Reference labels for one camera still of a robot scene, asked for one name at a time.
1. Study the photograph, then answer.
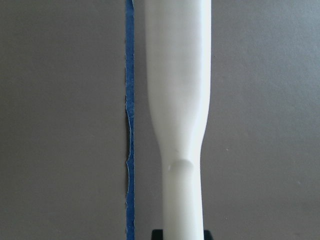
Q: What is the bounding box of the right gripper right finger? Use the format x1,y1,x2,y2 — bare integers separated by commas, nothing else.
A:
203,230,214,240

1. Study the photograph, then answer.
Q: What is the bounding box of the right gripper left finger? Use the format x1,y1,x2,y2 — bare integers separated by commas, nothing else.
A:
151,229,163,240

